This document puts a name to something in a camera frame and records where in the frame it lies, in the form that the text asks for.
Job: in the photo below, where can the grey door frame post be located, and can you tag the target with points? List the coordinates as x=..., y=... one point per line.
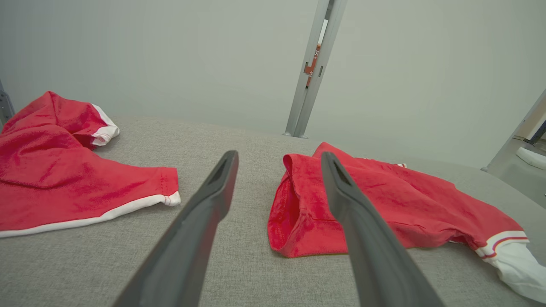
x=507, y=140

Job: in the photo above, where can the grey metal bracket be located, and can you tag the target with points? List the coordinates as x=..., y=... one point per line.
x=5, y=106

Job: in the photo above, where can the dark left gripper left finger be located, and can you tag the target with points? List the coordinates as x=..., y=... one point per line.
x=187, y=247

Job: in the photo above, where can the red Bulls jersey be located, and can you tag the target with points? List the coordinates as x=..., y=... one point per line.
x=396, y=200

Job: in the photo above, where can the white object behind doorway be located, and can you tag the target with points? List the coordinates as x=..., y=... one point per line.
x=533, y=158

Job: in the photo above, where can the orange label strip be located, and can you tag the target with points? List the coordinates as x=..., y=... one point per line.
x=311, y=68

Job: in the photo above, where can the grey partition post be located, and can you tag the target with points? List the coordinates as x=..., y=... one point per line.
x=309, y=98

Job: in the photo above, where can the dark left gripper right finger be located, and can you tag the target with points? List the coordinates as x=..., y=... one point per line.
x=375, y=256

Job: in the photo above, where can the red shorts white trim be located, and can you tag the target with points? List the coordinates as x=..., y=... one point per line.
x=64, y=179

